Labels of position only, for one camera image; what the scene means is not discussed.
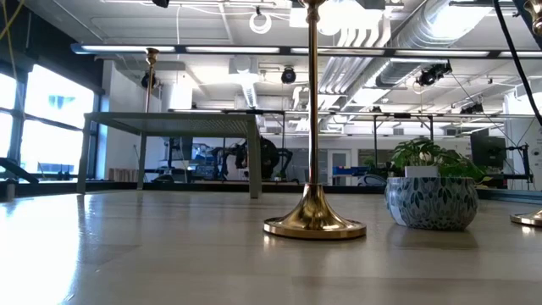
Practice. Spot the gold candlestick holder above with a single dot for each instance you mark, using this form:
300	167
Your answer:
152	54
531	219
313	212

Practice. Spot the blue patterned candle tin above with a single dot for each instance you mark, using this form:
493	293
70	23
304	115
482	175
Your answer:
432	205

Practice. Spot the black background robot arm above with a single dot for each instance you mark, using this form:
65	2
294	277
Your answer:
224	163

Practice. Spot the overhead bar with light strips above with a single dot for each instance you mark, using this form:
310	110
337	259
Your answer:
233	49

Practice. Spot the green perforated metal shelf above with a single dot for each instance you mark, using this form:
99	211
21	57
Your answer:
169	123

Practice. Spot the blue storage bin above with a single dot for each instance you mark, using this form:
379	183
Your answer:
347	170

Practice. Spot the green plant in white pot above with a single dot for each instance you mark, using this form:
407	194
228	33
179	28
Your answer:
421	171

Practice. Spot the black computer monitor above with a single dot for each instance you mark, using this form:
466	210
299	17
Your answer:
487	150

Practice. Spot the black round hanging camera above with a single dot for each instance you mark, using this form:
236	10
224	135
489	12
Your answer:
146	80
288	75

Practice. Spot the silver ventilation duct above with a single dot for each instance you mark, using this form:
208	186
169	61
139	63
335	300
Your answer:
396	72

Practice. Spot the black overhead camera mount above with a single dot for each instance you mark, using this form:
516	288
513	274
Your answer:
432	75

